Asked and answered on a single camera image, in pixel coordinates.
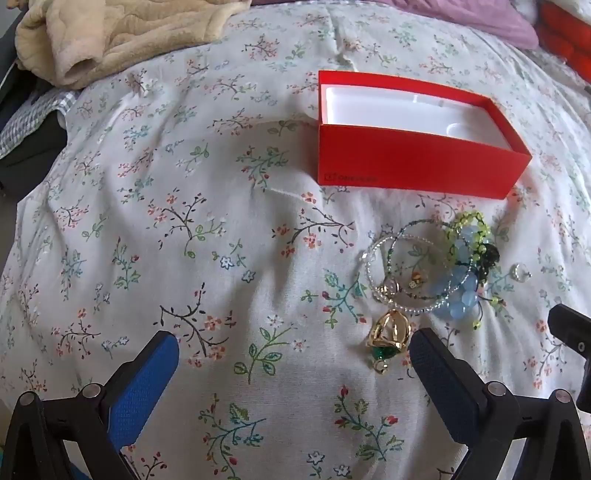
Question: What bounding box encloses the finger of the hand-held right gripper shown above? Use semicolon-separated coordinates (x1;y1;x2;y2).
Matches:
548;304;591;407

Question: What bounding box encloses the orange plush cushion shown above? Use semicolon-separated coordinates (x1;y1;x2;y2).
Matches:
536;0;591;86

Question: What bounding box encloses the checked grey cloth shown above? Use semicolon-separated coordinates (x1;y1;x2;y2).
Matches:
0;88;77;160

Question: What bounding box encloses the red cardboard box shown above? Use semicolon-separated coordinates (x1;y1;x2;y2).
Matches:
317;70;533;200

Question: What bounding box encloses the clear bead bracelet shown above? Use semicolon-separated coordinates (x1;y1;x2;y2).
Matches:
362;236;451;317

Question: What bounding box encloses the purple quilted blanket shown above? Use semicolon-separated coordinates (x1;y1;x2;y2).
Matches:
252;0;541;49

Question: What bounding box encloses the beige fleece blanket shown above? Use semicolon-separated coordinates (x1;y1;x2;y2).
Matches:
14;0;252;90

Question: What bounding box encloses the thin teal bead bracelet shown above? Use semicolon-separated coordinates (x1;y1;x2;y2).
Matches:
385;220;469;303

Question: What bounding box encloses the yellow-green bead bracelet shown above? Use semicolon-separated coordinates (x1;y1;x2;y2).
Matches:
444;210;494;261

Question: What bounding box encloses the black cloth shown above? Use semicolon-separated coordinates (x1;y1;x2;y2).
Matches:
0;111;70;197

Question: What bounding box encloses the floral bed sheet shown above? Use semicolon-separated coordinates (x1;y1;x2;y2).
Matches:
0;0;591;480

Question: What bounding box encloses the blue bead bracelet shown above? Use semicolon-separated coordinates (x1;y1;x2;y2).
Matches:
431;225;488;326

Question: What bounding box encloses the gold jewellery with green gem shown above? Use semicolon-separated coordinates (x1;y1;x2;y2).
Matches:
365;309;413;376

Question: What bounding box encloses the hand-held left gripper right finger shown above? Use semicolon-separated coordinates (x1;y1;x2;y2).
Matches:
409;328;591;480

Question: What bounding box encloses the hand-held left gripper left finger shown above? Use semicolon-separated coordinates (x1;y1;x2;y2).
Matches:
0;330;181;480

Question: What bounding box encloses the dark green bead bracelet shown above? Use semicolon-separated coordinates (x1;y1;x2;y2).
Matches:
475;244;503;283

